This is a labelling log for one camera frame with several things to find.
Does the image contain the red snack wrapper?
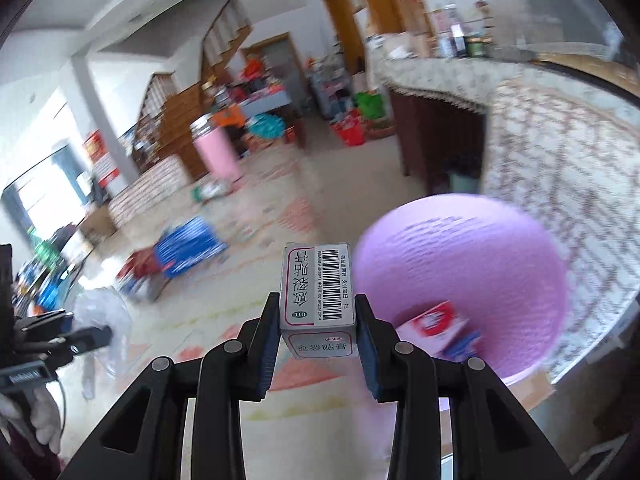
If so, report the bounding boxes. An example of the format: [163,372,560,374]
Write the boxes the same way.
[127,247,163,281]

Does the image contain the red wall calendar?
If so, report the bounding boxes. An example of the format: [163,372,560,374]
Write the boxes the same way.
[82,130,121,188]

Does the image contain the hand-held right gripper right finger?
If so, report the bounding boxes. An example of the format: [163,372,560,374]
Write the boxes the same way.
[354,294,573,480]

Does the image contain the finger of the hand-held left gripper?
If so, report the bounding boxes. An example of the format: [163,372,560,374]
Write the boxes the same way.
[66,325,114,357]

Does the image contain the patterned chair back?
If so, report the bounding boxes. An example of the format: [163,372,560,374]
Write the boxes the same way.
[480,77,640,386]

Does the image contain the woven patterned chair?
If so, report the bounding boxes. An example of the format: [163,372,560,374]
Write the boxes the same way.
[107,152,193,228]

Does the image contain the green cap plastic bottle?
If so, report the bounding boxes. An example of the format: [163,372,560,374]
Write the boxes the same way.
[192,180,236,202]

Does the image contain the person's left forearm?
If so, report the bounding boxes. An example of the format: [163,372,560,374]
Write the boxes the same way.
[0,425,63,480]

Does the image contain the purple plastic basket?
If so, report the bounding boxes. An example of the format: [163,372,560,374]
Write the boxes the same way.
[357,192,569,480]

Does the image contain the leaf print tablecloth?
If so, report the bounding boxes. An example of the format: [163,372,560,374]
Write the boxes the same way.
[374,47,640,131]

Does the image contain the blue carton box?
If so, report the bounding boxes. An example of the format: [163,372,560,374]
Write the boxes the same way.
[152,216,228,278]

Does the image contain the window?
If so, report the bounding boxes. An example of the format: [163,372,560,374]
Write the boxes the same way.
[0,152,76,241]

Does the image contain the pink thermos bottle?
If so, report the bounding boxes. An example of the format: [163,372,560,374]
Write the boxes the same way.
[191,114,244,183]

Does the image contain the metal rack shelf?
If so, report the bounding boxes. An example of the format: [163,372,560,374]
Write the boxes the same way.
[307,55,351,121]

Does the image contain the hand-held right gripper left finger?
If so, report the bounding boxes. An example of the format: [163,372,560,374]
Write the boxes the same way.
[59,292,282,480]

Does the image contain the wooden staircase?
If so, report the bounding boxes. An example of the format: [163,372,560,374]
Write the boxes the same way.
[120,0,253,181]

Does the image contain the green bag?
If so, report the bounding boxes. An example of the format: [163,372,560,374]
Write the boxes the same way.
[352,91,386,121]

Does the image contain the person's left hand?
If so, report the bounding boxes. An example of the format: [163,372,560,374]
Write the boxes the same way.
[0,385,62,454]

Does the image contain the dark wooden table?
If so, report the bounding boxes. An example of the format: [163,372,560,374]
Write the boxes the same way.
[387,87,488,196]

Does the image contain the clear plastic bag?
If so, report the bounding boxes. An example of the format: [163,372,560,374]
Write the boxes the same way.
[75,287,133,401]

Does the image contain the packets inside basket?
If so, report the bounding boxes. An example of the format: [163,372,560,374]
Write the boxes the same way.
[397,301,483,361]

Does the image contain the wooden door frame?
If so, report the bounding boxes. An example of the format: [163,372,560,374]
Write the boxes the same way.
[322,0,368,78]

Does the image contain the grey glass door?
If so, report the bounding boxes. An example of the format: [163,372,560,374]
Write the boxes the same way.
[242,32,313,148]

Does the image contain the mesh food cover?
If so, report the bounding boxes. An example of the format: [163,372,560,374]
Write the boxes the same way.
[492,0,621,61]

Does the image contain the teal cloth bag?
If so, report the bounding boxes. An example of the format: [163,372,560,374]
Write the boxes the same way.
[247,112,286,141]

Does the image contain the grey medicine box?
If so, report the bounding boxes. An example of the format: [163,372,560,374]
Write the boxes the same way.
[279,242,358,360]

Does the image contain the checkered cloth table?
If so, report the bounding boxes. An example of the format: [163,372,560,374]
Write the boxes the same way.
[239,91,293,121]

